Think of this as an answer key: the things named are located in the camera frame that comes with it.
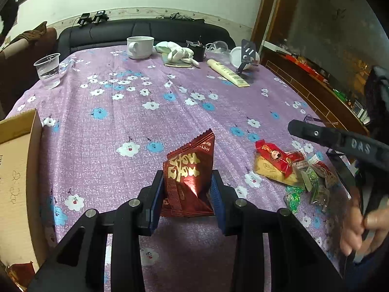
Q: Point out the yellow biscuit packet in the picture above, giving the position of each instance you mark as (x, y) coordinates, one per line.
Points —
(265, 168)

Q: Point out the black leather sofa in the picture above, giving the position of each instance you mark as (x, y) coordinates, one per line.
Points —
(116, 32)

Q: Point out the person's right hand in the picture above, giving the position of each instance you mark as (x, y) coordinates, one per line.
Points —
(359, 234)

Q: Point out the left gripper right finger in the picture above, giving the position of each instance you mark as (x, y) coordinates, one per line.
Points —
(222, 199)

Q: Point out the dark red foil snack bag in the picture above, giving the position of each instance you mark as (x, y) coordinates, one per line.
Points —
(187, 178)

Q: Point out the cream tube with barcode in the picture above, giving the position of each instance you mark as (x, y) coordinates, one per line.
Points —
(227, 73)

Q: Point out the cardboard tray box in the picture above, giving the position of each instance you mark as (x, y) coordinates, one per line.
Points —
(22, 234)

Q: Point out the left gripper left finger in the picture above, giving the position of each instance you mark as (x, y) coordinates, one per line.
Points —
(151, 198)

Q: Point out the white bowl container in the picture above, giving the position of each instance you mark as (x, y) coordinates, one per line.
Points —
(236, 59)

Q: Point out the white ceramic mug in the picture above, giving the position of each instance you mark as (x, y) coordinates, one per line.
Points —
(140, 47)

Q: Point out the clear plastic water cup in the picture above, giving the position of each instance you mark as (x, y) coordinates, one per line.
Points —
(48, 70)

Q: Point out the white cloth bundle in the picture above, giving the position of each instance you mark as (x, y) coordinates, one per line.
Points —
(174, 55)

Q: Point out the green white candy packet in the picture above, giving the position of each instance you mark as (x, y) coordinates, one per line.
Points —
(310, 178)

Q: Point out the red candy wrapper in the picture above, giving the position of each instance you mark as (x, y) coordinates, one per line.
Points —
(281, 160)

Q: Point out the purple floral tablecloth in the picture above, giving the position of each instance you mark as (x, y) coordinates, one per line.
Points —
(107, 129)

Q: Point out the brown armchair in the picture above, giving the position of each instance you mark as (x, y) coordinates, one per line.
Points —
(18, 73)

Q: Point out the wooden cabinet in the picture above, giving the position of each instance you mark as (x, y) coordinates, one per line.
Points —
(305, 81)

